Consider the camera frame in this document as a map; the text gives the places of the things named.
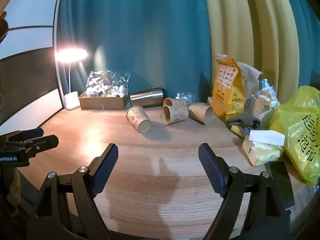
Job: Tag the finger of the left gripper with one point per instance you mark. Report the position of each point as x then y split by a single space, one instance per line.
41 144
31 132

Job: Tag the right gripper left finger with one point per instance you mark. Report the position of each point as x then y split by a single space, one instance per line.
51 217

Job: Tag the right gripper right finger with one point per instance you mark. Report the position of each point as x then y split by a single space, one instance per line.
266 217

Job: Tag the white patterned paper cup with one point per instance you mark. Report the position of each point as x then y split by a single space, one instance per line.
138 118

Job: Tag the brown paper cup right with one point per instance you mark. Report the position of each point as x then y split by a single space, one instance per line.
201 113

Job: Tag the brown paper cup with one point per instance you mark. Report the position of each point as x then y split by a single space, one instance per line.
201 113
172 114
174 102

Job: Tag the brown paper cup front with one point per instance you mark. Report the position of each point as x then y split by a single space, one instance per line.
172 114

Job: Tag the brown paper cup rear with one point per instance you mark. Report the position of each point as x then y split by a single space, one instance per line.
174 102

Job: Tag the tissue pack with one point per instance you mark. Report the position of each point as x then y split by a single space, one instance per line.
262 146

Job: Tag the cardboard tray box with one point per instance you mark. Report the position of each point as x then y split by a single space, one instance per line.
109 103

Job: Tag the grey gloves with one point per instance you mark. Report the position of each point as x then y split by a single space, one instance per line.
242 124

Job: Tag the yellow plastic bag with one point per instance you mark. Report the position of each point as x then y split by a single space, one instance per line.
298 120

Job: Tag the white woven basket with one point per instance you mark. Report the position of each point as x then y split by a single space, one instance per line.
263 108

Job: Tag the yellow paper bag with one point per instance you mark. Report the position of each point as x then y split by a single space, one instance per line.
228 92

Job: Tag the stainless steel tumbler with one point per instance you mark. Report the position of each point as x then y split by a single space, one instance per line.
148 98

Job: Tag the white paper bag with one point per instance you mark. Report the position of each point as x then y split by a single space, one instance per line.
250 79

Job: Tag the clear plastic wrapper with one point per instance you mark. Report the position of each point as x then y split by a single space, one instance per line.
188 97

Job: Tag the yellow curtain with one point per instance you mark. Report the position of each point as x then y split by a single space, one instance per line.
260 33

